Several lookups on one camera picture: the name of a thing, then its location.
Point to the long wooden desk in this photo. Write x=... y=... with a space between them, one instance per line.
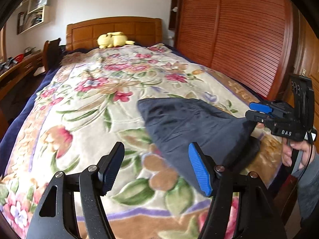
x=17 y=86

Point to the black jacket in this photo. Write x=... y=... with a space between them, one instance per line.
x=174 y=123

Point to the white wall shelf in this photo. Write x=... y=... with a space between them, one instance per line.
x=32 y=13

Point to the person's right hand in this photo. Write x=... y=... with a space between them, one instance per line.
x=287 y=147

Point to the floral bed blanket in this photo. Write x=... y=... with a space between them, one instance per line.
x=90 y=104

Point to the yellow plush toy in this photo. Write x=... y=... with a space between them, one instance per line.
x=113 y=40

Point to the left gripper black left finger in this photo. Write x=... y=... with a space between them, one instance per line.
x=55 y=215

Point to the person's right forearm grey sleeve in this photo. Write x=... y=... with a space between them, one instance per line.
x=308 y=191

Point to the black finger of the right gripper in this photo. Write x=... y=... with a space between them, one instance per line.
x=259 y=117

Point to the wooden bed headboard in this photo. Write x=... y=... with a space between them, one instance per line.
x=143 y=30

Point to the wooden louvered wardrobe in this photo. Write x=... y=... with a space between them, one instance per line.
x=258 y=44

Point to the red bowl on desk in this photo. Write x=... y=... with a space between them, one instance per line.
x=19 y=58

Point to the wooden chair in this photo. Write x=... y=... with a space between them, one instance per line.
x=51 y=53

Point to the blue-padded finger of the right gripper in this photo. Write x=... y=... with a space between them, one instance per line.
x=260 y=107

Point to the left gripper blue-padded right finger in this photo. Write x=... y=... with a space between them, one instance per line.
x=256 y=215

